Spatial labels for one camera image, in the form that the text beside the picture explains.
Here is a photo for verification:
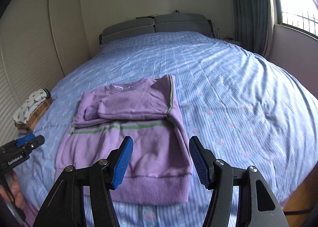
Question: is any purple sweatshirt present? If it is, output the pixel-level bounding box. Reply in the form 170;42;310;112
55;74;192;206

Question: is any folded patterned clothes stack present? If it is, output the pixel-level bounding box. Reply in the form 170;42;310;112
13;88;53;133

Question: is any person's left hand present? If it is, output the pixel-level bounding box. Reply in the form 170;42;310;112
1;170;25;217

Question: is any blue floral striped bedspread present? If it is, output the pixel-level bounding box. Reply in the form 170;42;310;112
15;32;317;223

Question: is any bedside table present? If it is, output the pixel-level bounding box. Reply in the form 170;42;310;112
220;37;242;47

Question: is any grey padded headboard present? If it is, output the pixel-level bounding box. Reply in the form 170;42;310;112
99;14;214;45

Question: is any green curtain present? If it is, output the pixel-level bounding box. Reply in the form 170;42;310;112
233;0;281;58

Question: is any window with frame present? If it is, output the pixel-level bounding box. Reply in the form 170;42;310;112
274;0;317;39

